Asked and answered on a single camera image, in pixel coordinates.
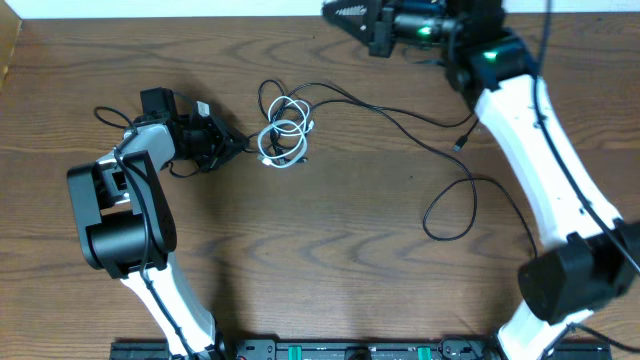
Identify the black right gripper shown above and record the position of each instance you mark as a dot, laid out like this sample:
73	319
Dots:
380	24

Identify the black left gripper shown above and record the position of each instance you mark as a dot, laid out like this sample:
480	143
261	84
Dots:
226	144

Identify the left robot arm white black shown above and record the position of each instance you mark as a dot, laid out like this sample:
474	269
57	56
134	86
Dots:
124	223

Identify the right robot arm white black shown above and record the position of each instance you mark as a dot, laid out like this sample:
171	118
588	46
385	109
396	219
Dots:
591	254

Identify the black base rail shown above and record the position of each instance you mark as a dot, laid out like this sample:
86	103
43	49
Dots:
449	348

